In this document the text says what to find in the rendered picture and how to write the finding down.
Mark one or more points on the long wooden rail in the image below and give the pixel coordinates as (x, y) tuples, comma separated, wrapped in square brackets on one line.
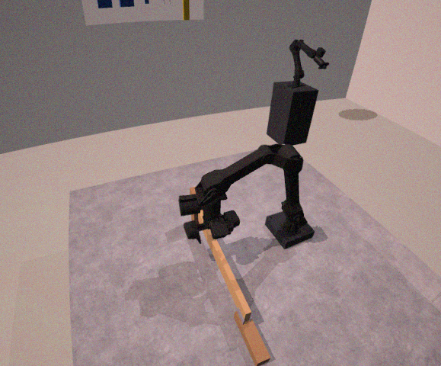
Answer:
[(227, 273)]

